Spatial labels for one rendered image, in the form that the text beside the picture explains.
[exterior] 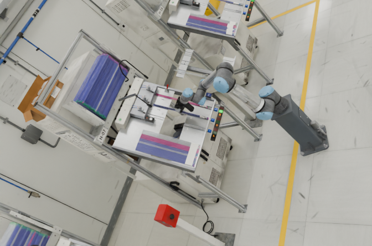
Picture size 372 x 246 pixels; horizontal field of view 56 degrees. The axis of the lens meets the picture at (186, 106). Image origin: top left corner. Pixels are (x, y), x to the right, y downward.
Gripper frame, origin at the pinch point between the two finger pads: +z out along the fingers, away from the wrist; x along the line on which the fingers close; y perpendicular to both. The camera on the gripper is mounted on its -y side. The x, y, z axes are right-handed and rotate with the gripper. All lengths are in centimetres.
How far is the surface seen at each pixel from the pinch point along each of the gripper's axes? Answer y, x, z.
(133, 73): 51, -19, 3
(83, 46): 138, -104, 124
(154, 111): 21.3, 5.6, 6.6
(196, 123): -16.2, 6.7, -3.0
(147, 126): 22.2, 21.4, 6.9
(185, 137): -10.7, 22.7, -1.6
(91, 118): 66, 38, -4
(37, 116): 108, 47, 11
